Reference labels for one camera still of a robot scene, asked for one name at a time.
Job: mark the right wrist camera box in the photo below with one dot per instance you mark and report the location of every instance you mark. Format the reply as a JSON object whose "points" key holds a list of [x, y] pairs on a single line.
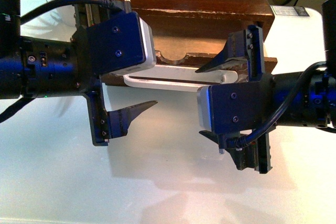
{"points": [[228, 108]]}

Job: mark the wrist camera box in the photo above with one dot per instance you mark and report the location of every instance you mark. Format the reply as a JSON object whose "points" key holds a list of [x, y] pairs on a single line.
{"points": [[121, 45], [228, 108]]}

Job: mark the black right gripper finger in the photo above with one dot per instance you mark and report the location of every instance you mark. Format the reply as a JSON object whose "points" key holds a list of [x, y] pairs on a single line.
{"points": [[243, 157]]}

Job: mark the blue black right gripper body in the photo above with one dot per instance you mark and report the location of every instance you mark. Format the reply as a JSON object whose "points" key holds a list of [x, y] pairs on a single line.
{"points": [[247, 136]]}

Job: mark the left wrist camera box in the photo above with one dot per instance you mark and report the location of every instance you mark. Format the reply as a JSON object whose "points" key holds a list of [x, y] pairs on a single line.
{"points": [[121, 45]]}

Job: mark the white drawer handle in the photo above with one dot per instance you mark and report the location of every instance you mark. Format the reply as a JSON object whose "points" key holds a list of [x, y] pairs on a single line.
{"points": [[177, 78]]}

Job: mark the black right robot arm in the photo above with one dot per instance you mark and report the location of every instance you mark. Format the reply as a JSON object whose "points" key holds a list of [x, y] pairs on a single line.
{"points": [[307, 98]]}

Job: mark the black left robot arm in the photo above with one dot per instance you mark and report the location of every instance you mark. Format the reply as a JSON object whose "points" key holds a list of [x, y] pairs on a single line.
{"points": [[40, 68]]}

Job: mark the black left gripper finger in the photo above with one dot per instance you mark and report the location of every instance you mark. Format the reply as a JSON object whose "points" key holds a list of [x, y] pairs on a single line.
{"points": [[120, 120]]}

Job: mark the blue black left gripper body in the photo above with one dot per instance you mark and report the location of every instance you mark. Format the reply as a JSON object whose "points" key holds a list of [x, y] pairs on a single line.
{"points": [[104, 125]]}

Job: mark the black label sticker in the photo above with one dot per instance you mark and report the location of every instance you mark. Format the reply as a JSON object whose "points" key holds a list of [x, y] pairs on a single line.
{"points": [[290, 11]]}

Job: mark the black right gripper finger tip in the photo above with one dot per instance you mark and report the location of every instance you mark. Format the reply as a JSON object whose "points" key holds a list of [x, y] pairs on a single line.
{"points": [[235, 52]]}

